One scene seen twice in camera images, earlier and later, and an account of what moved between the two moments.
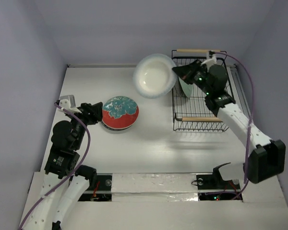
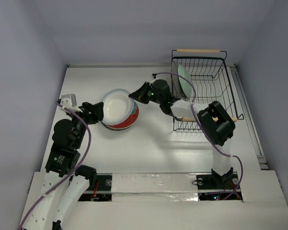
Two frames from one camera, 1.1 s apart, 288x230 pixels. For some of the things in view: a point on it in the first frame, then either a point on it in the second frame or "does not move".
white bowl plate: (153, 77) -> (117, 106)
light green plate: (187, 88) does not move
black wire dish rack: (192, 113) does not move
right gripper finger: (187, 72) -> (142, 95)
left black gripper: (93, 112) does not move
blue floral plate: (120, 129) does not move
